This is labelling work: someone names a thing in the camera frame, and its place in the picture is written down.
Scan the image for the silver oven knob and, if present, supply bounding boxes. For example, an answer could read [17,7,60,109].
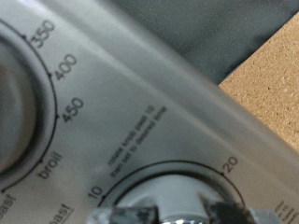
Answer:
[0,36,40,175]
[115,173,233,224]

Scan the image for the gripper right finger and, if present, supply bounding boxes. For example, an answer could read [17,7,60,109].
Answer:
[199,195,259,224]

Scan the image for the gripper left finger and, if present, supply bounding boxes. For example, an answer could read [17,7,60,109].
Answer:
[86,204,160,224]

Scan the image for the grey backdrop curtain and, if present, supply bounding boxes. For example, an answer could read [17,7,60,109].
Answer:
[107,0,299,86]

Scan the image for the silver toaster oven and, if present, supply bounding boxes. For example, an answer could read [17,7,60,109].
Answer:
[0,0,299,224]

